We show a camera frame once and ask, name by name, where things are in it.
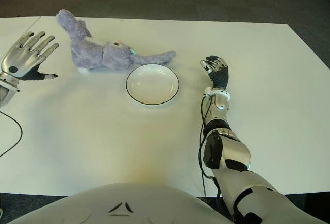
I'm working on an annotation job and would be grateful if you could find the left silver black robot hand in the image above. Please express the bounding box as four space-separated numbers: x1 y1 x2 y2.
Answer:
0 30 60 82

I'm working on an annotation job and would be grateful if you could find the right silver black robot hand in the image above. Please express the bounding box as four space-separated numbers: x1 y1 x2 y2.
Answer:
200 55 230 91

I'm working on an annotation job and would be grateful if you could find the purple plush bunny doll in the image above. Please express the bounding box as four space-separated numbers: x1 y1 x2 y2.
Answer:
56 9 177 75

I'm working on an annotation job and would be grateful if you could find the white plate black rim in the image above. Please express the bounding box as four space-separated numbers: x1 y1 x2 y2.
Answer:
125 64 180 106

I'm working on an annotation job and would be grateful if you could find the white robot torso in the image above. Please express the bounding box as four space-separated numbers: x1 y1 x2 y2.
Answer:
7 182 233 224

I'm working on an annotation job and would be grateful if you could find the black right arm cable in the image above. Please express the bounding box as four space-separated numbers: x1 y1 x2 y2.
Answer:
197 94 225 224

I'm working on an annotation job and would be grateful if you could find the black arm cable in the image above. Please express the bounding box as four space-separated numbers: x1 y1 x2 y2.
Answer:
197 94 225 224
0 110 23 158

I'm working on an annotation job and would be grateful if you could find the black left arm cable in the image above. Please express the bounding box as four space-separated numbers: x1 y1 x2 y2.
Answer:
0 110 23 158

